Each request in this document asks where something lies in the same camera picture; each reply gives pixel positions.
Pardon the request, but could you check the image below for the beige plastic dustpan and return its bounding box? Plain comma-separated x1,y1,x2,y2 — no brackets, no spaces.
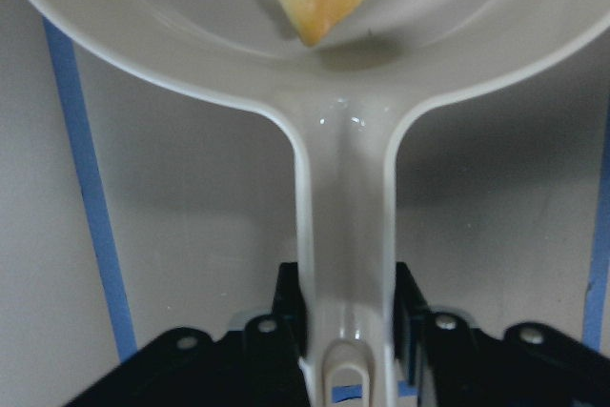
30,0,609,406

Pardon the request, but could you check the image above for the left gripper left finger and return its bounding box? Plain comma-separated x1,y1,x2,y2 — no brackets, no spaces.
70,262,310,406

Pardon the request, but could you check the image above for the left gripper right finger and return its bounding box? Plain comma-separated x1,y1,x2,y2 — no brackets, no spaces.
394,262,609,406

